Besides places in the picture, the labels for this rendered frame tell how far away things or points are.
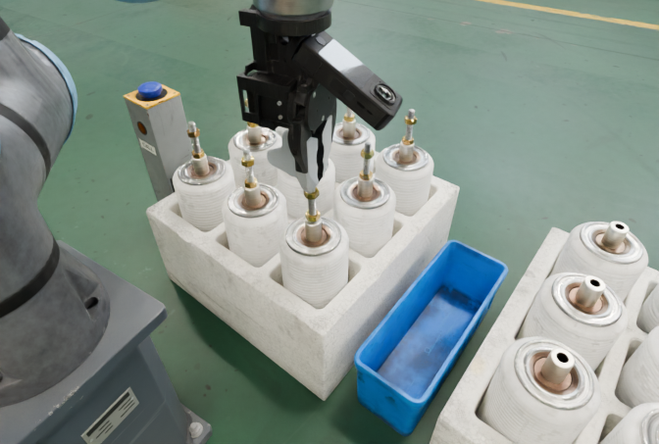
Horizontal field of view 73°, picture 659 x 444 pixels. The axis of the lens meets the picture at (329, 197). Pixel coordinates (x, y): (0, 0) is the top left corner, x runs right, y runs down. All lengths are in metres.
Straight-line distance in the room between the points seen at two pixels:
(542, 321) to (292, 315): 0.31
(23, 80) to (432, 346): 0.67
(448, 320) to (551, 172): 0.57
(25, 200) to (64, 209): 0.77
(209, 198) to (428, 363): 0.44
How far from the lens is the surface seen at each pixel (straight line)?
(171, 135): 0.87
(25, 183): 0.43
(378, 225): 0.67
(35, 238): 0.43
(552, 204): 1.16
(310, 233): 0.59
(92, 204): 1.18
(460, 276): 0.86
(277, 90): 0.46
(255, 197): 0.66
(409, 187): 0.74
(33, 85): 0.50
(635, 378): 0.65
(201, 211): 0.74
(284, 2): 0.42
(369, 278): 0.66
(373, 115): 0.44
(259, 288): 0.65
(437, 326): 0.84
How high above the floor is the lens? 0.68
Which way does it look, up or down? 40 degrees down
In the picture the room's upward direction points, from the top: straight up
